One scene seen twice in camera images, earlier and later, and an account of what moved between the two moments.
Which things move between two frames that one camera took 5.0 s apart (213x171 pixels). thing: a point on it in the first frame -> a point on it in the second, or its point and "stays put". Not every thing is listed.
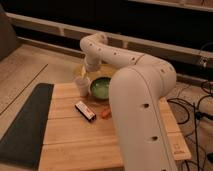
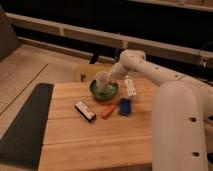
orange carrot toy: [106, 114] stays put
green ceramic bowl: [99, 87] stays put
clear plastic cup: [83, 83] -> [102, 77]
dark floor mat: [21, 146] stays put
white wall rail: [130, 41] stays put
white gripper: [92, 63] -> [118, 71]
